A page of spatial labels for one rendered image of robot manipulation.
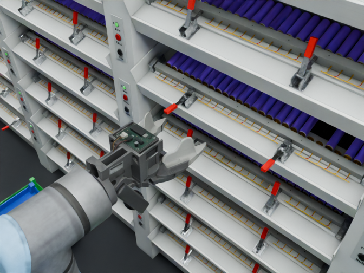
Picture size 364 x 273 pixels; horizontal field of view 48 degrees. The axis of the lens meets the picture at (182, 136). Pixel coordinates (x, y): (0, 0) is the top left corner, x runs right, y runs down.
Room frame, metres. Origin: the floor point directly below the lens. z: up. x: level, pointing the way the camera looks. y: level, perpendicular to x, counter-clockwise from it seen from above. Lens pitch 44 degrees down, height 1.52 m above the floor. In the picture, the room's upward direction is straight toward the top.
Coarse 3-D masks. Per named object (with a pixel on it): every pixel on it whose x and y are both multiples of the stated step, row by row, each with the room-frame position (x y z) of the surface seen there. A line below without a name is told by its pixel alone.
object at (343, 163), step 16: (160, 64) 0.88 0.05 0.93; (176, 80) 0.84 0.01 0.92; (192, 80) 0.82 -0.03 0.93; (208, 96) 0.77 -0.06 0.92; (224, 96) 0.75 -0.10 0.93; (240, 112) 0.70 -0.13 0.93; (256, 112) 0.69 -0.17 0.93; (272, 128) 0.65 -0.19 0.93; (304, 144) 0.60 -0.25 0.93; (320, 160) 0.57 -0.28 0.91; (336, 160) 0.55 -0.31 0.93
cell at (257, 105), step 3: (264, 93) 0.74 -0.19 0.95; (261, 96) 0.74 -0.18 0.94; (264, 96) 0.74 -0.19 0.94; (267, 96) 0.74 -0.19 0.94; (258, 99) 0.73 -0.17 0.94; (261, 99) 0.73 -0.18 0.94; (264, 99) 0.73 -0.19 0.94; (267, 99) 0.74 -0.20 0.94; (255, 102) 0.72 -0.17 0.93; (258, 102) 0.72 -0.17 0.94; (261, 102) 0.72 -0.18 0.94; (264, 102) 0.73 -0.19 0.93; (252, 105) 0.72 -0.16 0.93; (255, 105) 0.72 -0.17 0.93; (258, 105) 0.72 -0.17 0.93; (261, 105) 0.72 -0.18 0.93; (258, 108) 0.71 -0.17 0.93
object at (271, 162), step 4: (280, 148) 0.59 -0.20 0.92; (280, 152) 0.59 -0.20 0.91; (276, 156) 0.58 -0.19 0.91; (280, 156) 0.58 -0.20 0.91; (268, 160) 0.56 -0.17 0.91; (272, 160) 0.56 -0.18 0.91; (264, 164) 0.55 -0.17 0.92; (268, 164) 0.55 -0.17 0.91; (272, 164) 0.56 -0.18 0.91; (264, 168) 0.54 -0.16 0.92; (268, 168) 0.54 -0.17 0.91
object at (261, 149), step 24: (168, 48) 0.96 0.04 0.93; (144, 72) 0.89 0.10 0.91; (168, 96) 0.80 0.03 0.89; (192, 120) 0.75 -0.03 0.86; (216, 120) 0.71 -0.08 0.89; (240, 120) 0.70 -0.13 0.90; (240, 144) 0.65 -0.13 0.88; (264, 144) 0.63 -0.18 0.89; (288, 168) 0.57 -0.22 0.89; (312, 168) 0.56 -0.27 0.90; (312, 192) 0.53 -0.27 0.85; (336, 192) 0.50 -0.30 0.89; (360, 192) 0.50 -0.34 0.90
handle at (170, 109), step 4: (184, 96) 0.77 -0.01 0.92; (180, 100) 0.76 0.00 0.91; (184, 100) 0.76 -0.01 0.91; (172, 104) 0.74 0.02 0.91; (176, 104) 0.75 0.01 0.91; (180, 104) 0.75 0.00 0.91; (168, 108) 0.73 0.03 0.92; (172, 108) 0.73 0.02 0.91; (164, 112) 0.72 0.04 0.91; (168, 112) 0.72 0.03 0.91
